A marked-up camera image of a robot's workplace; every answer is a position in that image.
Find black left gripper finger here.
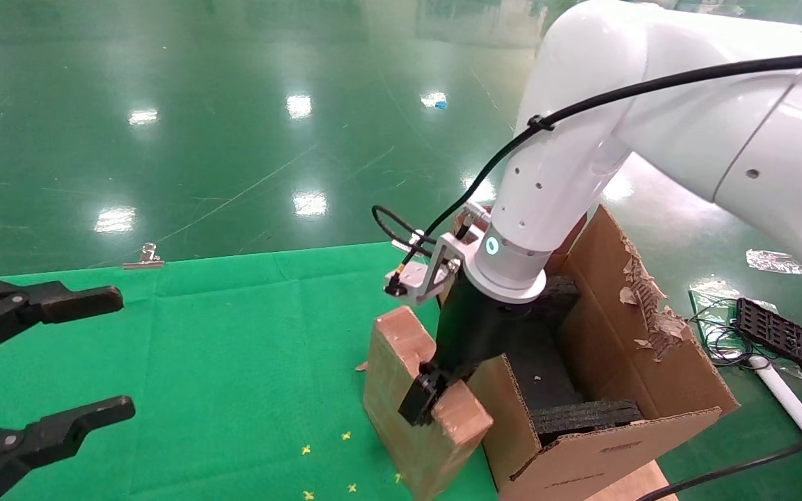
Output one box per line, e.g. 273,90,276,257
0,278,125,367
0,395,136,501

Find smooth black cable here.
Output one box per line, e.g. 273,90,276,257
636,420,802,501

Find white pipe frame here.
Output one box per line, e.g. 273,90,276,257
748,356,802,485

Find green table cloth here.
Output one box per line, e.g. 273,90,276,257
0,241,500,501

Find tangled thin black wires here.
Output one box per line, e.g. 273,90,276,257
686,278,758,369

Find silver binder clip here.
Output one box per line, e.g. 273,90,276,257
122,242,166,271

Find long black arm cable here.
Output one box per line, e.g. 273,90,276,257
384,51,802,297

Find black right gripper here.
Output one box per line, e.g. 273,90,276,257
398,271,530,427

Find black braided loop cable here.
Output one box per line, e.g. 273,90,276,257
371,205,438,255

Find grey metal camera bracket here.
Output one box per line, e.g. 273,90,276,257
429,231,480,308

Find black plastic grid tray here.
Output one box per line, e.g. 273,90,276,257
731,296,802,381

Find large open cardboard carton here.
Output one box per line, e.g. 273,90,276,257
450,203,741,501

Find small brown cardboard box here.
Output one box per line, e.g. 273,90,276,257
362,304,495,501

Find black foam pad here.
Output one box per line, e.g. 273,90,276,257
512,274,646,447

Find clear plastic bag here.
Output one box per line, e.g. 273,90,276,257
745,248,802,276

